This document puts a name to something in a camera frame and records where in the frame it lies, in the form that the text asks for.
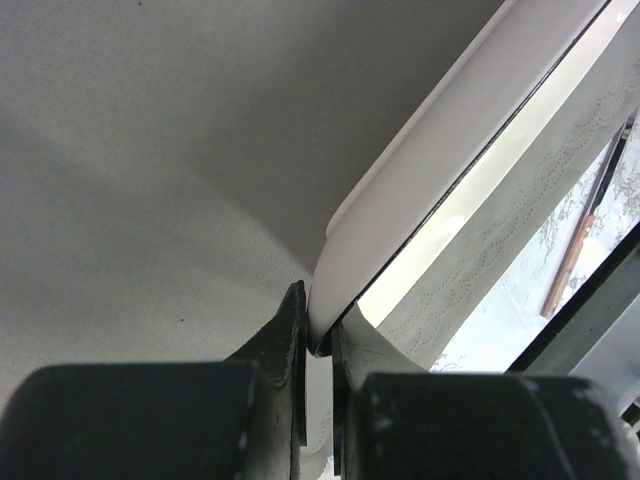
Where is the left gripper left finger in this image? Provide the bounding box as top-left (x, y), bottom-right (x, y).
top-left (1, 282), bottom-right (307, 479)

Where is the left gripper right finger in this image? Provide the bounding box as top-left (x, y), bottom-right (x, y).
top-left (330, 310), bottom-right (639, 479)

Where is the grey scalloped placemat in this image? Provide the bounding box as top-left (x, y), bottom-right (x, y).
top-left (1, 1), bottom-right (639, 479)

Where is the white rectangular plate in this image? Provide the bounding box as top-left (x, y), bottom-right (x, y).
top-left (307, 1), bottom-right (639, 356)

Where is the black knife pink handle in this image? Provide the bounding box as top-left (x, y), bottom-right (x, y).
top-left (540, 126), bottom-right (631, 319)

